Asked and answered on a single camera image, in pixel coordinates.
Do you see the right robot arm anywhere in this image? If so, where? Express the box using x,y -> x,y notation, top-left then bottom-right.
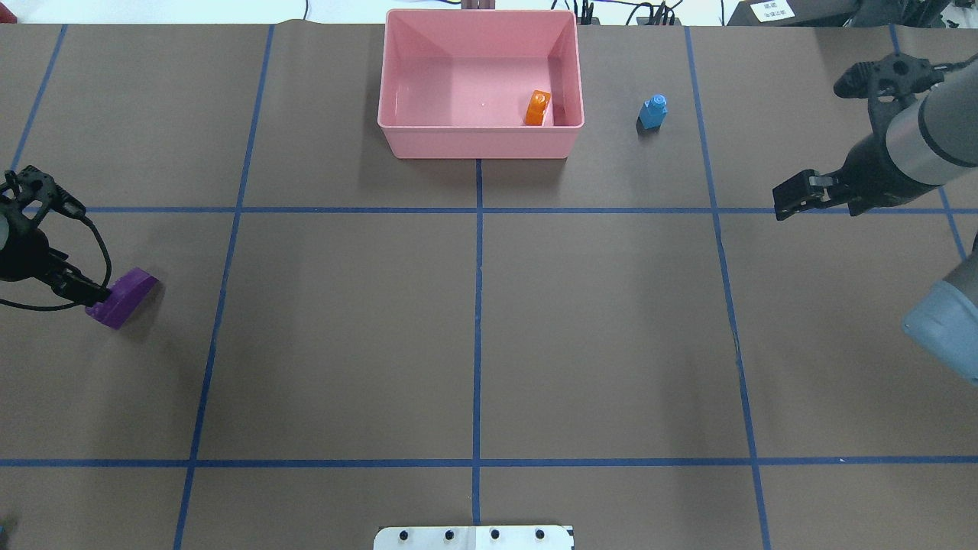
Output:
772,53 -> 977,383

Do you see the purple block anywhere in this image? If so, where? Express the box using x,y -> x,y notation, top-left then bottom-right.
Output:
84,267 -> 160,330

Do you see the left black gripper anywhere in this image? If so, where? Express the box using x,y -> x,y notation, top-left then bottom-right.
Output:
1,222 -> 111,307

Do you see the small blue block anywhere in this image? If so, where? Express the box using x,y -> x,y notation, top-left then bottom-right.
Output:
638,94 -> 669,132

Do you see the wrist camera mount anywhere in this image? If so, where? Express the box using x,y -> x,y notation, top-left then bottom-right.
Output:
2,166 -> 87,231
834,53 -> 968,134

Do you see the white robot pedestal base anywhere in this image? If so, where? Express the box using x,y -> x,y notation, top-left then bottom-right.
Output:
371,525 -> 576,549

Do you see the orange block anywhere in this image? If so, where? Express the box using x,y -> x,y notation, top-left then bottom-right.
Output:
523,89 -> 552,128

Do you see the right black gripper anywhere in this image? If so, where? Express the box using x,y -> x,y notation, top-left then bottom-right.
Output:
772,136 -> 905,222

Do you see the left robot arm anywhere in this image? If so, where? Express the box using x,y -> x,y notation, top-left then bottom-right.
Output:
2,205 -> 112,312

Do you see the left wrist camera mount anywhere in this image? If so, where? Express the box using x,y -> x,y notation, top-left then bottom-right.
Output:
2,166 -> 87,231

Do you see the pink plastic box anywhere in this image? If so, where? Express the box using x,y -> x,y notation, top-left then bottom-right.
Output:
377,9 -> 585,160

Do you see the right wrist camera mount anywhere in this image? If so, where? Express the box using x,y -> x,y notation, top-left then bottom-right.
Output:
834,53 -> 968,134

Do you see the black braided cable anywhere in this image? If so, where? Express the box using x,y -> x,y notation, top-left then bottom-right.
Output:
0,206 -> 114,312

